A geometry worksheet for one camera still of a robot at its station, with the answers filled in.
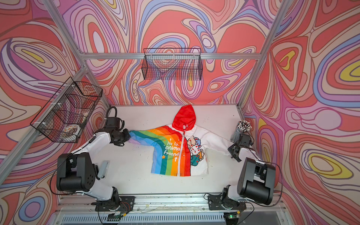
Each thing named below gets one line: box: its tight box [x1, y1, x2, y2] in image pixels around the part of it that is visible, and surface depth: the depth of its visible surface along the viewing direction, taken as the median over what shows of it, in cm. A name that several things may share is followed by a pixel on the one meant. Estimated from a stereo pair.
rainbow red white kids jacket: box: [127, 104, 234, 177], surface depth 95 cm
